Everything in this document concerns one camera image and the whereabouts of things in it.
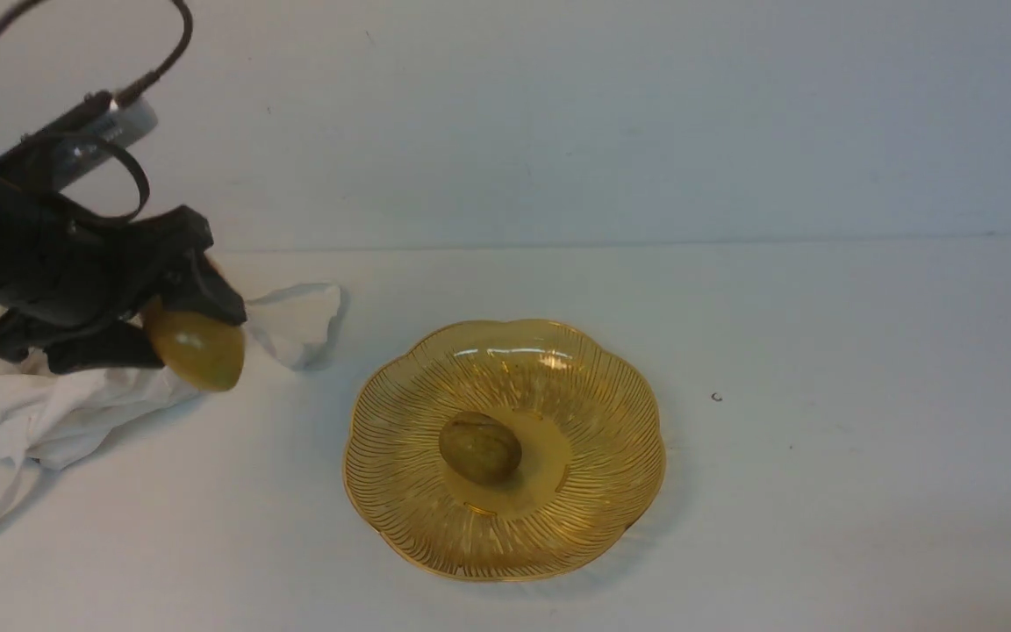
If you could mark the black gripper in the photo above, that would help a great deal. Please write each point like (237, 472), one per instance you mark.
(71, 277)

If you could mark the orange mango fruit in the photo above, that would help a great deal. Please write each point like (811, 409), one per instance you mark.
(204, 352)

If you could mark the white cloth bag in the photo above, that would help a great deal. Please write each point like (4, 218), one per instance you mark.
(58, 420)

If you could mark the brown kiwi fruit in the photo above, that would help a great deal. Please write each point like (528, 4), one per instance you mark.
(479, 448)

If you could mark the amber glass ribbed plate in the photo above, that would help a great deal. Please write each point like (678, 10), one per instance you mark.
(592, 458)

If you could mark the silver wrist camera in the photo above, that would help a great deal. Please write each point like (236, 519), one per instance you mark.
(71, 146)

